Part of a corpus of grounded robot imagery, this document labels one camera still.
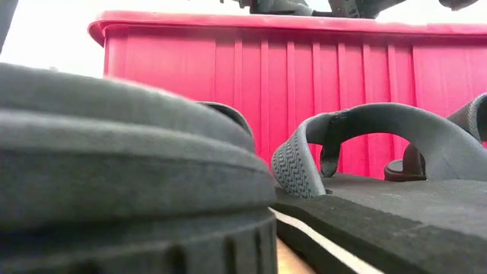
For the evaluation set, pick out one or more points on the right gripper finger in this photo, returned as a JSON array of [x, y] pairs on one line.
[[281, 7]]

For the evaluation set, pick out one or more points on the black slide sandal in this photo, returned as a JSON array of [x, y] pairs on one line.
[[412, 163], [114, 171]]

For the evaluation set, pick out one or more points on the black flip-flop sandal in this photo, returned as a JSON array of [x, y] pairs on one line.
[[399, 213]]

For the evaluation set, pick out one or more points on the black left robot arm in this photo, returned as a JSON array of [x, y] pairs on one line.
[[5, 19]]

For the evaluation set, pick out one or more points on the red plastic bin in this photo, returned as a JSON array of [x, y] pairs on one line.
[[171, 68]]

